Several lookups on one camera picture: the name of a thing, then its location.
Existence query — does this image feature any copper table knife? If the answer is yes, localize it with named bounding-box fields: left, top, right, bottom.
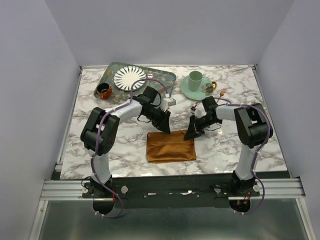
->
left=158, top=85, right=171, bottom=93

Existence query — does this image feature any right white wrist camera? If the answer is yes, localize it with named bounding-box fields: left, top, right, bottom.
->
left=194, top=106, right=205, bottom=118

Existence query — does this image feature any gold spoon with flower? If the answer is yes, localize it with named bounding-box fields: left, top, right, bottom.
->
left=201, top=81, right=217, bottom=96

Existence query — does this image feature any copper fork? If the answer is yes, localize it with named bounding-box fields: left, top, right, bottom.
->
left=216, top=87, right=227, bottom=103

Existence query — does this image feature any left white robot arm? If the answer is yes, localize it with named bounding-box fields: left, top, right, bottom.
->
left=80, top=86, right=171, bottom=198

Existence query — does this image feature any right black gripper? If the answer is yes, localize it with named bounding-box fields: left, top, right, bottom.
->
left=184, top=114, right=220, bottom=141

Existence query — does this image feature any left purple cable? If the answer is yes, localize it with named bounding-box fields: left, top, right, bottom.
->
left=89, top=78, right=169, bottom=219

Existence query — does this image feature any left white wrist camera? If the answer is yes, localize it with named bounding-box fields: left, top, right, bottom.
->
left=160, top=98, right=176, bottom=111

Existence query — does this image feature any mint green cup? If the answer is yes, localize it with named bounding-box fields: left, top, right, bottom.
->
left=188, top=70, right=203, bottom=92

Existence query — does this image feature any copper black mug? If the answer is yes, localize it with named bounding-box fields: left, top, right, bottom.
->
left=94, top=82, right=113, bottom=100

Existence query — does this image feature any orange-brown cloth napkin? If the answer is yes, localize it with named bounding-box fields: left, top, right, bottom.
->
left=146, top=130, right=197, bottom=164

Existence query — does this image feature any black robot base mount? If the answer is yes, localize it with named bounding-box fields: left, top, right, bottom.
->
left=82, top=173, right=260, bottom=212

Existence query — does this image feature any mint green saucer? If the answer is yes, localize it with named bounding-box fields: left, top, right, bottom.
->
left=180, top=74, right=214, bottom=101

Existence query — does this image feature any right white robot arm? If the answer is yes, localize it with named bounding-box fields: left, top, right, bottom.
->
left=184, top=96, right=273, bottom=196

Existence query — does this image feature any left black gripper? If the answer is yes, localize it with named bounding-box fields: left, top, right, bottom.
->
left=143, top=106, right=171, bottom=135

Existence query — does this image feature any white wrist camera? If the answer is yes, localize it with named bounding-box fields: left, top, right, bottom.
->
left=194, top=106, right=205, bottom=118
left=160, top=98, right=176, bottom=111

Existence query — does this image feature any white black striped plate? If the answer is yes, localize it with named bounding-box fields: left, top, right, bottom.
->
left=113, top=65, right=146, bottom=92

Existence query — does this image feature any aluminium frame rail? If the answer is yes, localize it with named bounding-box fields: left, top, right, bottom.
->
left=40, top=178, right=305, bottom=201

